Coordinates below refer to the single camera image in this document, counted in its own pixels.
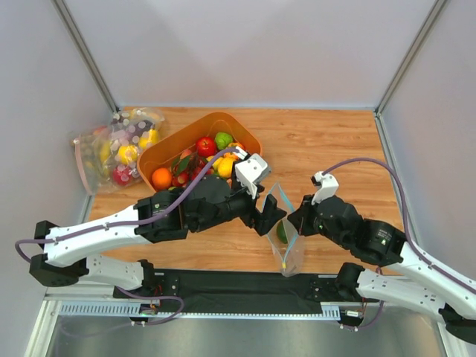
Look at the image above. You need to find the blue zip top bag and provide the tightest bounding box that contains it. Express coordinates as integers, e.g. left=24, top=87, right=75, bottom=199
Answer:
left=266, top=182, right=304, bottom=277

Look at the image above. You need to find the fake orange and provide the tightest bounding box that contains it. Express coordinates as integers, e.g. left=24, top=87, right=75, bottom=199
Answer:
left=152, top=167, right=173, bottom=191

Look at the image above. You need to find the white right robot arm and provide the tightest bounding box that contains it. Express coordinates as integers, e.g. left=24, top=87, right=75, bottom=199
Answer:
left=288, top=195, right=475, bottom=344

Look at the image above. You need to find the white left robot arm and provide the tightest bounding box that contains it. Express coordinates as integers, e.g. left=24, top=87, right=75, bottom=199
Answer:
left=29, top=176, right=286, bottom=291

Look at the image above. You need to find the yellow fake lemon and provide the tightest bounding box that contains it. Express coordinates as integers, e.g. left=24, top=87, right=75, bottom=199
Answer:
left=216, top=157, right=235, bottom=179

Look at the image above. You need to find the yellow fake mango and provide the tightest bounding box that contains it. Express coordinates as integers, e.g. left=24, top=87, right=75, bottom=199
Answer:
left=208, top=156, right=224, bottom=170

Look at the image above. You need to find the orange fake tomato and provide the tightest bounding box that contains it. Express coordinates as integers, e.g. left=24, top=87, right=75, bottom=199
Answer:
left=227, top=142, right=245, bottom=150

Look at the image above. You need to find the green fake pepper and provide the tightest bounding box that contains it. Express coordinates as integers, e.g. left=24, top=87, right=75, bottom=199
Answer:
left=214, top=132, right=234, bottom=151

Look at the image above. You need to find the red fake apple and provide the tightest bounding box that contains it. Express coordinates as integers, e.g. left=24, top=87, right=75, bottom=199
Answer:
left=196, top=136, right=217, bottom=158

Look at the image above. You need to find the pink fake peach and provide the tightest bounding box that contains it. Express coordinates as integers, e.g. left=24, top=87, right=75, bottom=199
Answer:
left=180, top=149, right=193, bottom=159

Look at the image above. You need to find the polka dot plastic bag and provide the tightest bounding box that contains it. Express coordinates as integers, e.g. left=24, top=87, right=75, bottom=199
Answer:
left=109, top=107, right=165, bottom=167

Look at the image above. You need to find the pink zip top bag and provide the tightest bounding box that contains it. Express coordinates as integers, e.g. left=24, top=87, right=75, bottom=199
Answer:
left=71, top=124, right=141, bottom=196

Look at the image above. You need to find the black base mat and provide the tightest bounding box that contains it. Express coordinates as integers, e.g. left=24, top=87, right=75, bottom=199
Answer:
left=131, top=269, right=362, bottom=312

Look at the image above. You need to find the orange plastic basket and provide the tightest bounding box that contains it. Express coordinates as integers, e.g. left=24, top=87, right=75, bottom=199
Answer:
left=137, top=112, right=263, bottom=192

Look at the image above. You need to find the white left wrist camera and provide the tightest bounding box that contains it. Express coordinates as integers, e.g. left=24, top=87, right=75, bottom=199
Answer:
left=233, top=147, right=271, bottom=199

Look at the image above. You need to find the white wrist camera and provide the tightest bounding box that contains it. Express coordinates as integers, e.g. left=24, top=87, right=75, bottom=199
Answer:
left=311, top=171, right=339, bottom=205
left=233, top=147, right=271, bottom=199

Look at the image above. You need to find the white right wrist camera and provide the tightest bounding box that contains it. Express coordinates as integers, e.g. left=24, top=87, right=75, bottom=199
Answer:
left=311, top=171, right=339, bottom=205

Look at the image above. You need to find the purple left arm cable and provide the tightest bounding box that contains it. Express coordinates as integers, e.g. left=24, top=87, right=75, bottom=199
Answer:
left=14, top=147, right=246, bottom=328

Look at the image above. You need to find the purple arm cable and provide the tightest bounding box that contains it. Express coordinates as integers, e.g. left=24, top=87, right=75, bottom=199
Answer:
left=323, top=158, right=476, bottom=332
left=14, top=147, right=246, bottom=328

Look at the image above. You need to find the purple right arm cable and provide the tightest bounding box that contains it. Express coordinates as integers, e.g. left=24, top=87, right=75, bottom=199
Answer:
left=323, top=158, right=476, bottom=332

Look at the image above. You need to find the grey slotted cable duct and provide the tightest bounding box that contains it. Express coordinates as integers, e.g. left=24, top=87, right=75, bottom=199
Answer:
left=58, top=300, right=364, bottom=321

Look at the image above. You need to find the right aluminium frame post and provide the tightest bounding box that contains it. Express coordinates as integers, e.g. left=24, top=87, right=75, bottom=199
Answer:
left=373, top=0, right=449, bottom=118

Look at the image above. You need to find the aluminium frame post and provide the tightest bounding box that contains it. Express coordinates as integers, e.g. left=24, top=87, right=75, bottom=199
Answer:
left=51, top=0, right=120, bottom=112
left=373, top=0, right=449, bottom=118

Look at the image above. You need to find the left aluminium frame post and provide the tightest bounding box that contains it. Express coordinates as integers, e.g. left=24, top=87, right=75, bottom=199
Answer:
left=51, top=0, right=120, bottom=112

